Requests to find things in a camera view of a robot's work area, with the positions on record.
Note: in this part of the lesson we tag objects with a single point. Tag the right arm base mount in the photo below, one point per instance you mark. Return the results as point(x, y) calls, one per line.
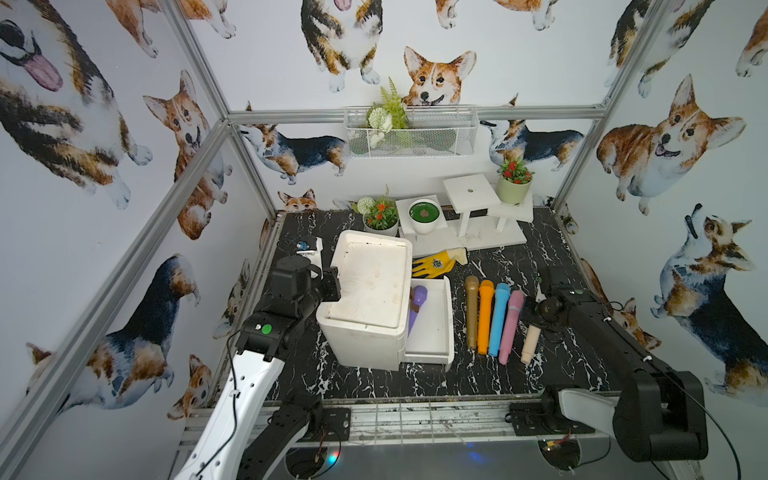
point(533, 419)

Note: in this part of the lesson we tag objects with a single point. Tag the blue toy microphone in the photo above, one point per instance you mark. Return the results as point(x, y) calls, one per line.
point(501, 297)

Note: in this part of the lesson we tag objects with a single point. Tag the green fern white flower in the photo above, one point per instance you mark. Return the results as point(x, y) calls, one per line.
point(387, 115)

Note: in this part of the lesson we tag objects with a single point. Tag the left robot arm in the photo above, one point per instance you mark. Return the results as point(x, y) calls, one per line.
point(257, 353)

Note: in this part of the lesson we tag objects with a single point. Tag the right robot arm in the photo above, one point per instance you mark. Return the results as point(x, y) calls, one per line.
point(659, 412)

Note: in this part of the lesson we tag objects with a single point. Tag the pink toy microphone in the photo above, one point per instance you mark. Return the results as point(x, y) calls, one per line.
point(514, 308)

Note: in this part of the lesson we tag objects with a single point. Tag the white wire wall basket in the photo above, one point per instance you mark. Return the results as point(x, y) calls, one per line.
point(433, 132)

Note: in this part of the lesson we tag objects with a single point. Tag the green pot red flowers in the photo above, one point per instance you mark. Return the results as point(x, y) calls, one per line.
point(514, 181)

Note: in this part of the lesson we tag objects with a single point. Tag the purple toy microphone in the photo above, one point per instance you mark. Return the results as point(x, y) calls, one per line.
point(418, 297)

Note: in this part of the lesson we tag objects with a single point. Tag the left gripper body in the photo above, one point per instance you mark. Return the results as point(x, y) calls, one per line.
point(327, 285)

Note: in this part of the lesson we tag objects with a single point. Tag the gold toy microphone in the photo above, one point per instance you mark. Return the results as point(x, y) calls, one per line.
point(472, 309)

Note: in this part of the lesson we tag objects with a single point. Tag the white cabinet bottom drawer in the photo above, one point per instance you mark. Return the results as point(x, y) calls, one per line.
point(431, 340)

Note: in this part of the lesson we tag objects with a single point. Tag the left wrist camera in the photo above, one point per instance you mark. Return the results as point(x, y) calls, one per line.
point(311, 248)

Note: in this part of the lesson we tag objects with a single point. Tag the yellow work glove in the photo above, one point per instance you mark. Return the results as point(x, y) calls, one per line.
point(439, 264)

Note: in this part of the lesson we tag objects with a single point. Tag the orange toy microphone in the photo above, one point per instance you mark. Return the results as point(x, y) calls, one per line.
point(486, 294)

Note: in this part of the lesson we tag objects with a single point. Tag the white tiered display stand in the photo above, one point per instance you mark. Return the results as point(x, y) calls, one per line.
point(484, 221)

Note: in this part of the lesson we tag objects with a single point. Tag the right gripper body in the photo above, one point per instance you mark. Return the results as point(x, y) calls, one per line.
point(542, 310)

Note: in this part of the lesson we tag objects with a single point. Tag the white pot green moss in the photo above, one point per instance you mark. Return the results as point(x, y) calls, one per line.
point(424, 215)

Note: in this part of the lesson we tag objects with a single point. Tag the white plastic drawer cabinet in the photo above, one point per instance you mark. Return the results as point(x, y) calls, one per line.
point(366, 328)

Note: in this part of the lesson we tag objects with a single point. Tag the beige toy microphone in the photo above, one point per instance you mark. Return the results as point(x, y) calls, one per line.
point(530, 344)

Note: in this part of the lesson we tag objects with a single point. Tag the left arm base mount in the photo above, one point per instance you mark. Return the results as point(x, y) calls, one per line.
point(334, 424)

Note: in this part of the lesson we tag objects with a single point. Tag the white pot orange flowers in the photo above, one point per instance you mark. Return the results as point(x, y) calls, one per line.
point(380, 214)

